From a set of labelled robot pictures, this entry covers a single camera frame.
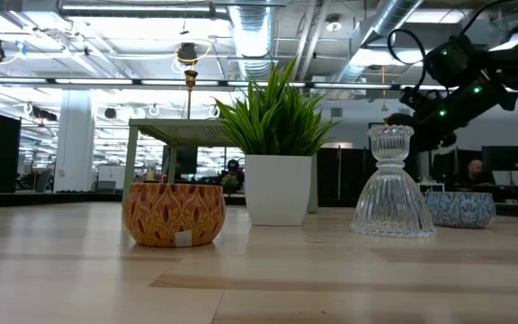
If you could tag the short brass candlestick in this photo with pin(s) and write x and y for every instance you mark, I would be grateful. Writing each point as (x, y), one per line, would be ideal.
(190, 77)

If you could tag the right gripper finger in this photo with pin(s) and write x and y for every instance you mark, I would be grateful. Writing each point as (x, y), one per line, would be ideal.
(389, 119)

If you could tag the orange patterned candle tin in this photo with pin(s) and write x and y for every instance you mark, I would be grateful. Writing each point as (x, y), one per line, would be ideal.
(164, 216)

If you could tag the ribbed glass candle holder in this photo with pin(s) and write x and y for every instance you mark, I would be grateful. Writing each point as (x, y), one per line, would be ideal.
(391, 198)

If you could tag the pale green metal shelf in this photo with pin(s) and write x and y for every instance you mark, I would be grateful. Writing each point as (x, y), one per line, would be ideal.
(182, 131)

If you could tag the silver ventilation duct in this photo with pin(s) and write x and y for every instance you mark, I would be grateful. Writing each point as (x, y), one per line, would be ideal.
(391, 18)
(254, 36)

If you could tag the white building column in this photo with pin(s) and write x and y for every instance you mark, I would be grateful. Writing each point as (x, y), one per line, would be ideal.
(74, 144)

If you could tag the black display screen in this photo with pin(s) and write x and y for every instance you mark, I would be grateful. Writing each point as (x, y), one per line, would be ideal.
(187, 159)

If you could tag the small black monitor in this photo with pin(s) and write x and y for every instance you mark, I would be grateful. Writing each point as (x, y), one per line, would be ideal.
(504, 157)

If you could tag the white plant pot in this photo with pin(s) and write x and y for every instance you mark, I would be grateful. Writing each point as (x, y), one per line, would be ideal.
(277, 189)

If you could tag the light blue patterned candle tin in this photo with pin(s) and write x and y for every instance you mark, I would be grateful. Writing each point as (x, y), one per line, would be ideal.
(466, 209)

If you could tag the person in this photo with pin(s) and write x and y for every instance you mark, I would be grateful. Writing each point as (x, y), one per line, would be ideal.
(233, 165)
(476, 168)

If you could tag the small white table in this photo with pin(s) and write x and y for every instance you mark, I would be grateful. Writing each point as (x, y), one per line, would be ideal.
(430, 185)

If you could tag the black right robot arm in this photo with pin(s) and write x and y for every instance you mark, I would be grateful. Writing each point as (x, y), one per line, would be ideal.
(511, 67)

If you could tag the green artificial plant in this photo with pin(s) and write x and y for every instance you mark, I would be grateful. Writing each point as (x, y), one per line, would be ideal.
(277, 121)

